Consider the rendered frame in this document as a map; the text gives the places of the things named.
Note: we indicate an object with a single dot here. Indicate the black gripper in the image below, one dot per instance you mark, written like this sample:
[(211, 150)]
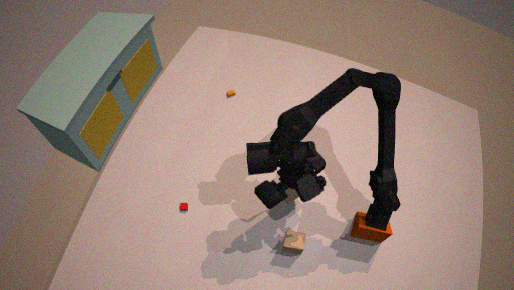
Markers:
[(271, 193)]

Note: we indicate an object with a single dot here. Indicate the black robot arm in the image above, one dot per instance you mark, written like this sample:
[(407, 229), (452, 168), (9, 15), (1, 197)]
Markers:
[(297, 122)]

